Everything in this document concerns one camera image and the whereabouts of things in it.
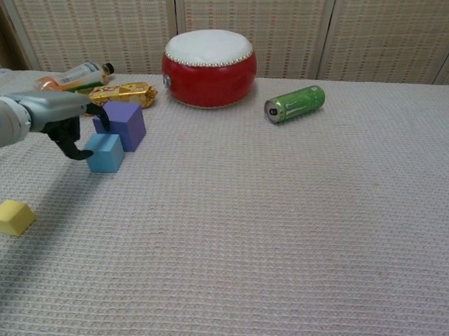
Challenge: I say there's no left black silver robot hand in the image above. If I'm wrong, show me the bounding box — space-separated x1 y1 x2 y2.
16 89 112 162

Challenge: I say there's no medium blue foam cube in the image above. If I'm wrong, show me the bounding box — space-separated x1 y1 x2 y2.
84 132 126 174

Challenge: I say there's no small yellow foam cube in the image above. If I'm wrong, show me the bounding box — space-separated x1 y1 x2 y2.
0 199 38 237

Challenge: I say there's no green snack pack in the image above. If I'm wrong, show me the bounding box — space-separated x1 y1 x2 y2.
66 80 102 96

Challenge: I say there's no orange drink plastic bottle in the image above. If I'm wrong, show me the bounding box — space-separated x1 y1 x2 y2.
35 59 115 96

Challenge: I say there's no gold biscuit pack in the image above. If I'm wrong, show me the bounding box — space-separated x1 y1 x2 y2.
75 80 159 119

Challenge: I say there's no large purple foam cube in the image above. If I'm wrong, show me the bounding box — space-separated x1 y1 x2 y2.
91 99 148 153

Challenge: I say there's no brown wooden board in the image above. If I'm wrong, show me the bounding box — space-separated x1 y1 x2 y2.
0 0 34 72

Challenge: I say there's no red drum with white skin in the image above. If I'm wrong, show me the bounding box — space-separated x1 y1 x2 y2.
159 27 259 111

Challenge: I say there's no white woven tablecloth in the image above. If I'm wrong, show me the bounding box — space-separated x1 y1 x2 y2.
0 68 449 336

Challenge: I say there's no green energy drink can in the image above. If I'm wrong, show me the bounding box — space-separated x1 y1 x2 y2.
263 83 326 127

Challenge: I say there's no beige folding screen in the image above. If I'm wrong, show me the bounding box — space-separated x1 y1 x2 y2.
0 0 449 87

